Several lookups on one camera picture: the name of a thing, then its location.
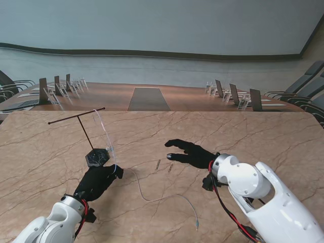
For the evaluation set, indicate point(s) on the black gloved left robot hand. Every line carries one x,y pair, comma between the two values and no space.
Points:
97,181

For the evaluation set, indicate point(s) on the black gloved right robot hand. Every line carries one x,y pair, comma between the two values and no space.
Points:
198,157

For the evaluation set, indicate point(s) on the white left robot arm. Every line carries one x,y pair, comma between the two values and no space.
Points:
50,222

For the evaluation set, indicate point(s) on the black T-bar rack hexagon base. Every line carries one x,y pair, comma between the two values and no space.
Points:
97,157

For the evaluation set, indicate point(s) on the brown wooden conference table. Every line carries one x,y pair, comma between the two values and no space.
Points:
189,98

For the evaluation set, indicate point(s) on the clear acrylic name stand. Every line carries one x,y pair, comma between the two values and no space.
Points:
78,84
226,96
243,103
208,87
213,91
73,89
63,91
51,97
83,83

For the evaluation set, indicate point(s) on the dark upright desk panel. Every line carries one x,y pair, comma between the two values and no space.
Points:
256,100
219,88
57,84
43,91
67,81
235,94

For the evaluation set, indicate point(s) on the white paper sheet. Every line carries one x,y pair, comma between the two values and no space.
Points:
26,95
274,104

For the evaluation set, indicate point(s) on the grey desk pad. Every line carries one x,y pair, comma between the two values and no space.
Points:
20,103

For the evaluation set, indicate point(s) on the dark grey office chair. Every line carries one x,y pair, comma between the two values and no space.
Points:
314,88
5,93
298,84
6,81
319,101

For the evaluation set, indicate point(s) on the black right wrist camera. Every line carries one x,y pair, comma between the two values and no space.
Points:
208,183

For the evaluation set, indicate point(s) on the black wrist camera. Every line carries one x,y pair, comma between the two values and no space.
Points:
208,183
91,215

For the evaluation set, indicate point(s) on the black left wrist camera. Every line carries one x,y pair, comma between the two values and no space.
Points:
91,215

